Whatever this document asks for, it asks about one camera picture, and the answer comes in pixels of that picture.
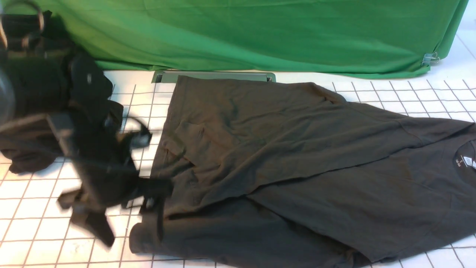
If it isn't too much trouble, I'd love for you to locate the gray metal bracket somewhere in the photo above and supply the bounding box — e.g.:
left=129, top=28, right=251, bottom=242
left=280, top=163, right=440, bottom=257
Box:
left=151, top=70, right=276, bottom=83

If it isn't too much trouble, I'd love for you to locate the green backdrop cloth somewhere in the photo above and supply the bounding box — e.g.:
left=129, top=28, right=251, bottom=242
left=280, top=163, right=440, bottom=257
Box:
left=34, top=0, right=469, bottom=79

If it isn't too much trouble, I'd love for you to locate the metal binder clip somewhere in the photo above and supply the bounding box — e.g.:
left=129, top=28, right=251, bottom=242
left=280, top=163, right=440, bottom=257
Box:
left=421, top=51, right=440, bottom=66

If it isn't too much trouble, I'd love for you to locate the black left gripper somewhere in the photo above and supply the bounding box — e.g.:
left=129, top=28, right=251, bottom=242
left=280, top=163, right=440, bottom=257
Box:
left=57, top=164, right=173, bottom=248

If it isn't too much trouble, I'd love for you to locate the black clothing pile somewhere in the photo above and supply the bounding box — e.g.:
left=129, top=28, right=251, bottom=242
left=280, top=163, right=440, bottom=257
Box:
left=1, top=10, right=124, bottom=173

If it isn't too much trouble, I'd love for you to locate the gray long-sleeved shirt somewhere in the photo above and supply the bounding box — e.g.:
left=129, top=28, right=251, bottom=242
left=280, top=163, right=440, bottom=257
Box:
left=129, top=76, right=476, bottom=268

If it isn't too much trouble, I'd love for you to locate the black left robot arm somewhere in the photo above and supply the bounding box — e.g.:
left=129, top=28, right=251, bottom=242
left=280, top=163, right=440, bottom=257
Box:
left=1, top=53, right=173, bottom=247

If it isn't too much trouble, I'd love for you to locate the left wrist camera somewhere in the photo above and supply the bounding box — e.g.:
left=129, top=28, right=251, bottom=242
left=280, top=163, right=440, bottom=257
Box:
left=116, top=117, right=152, bottom=150

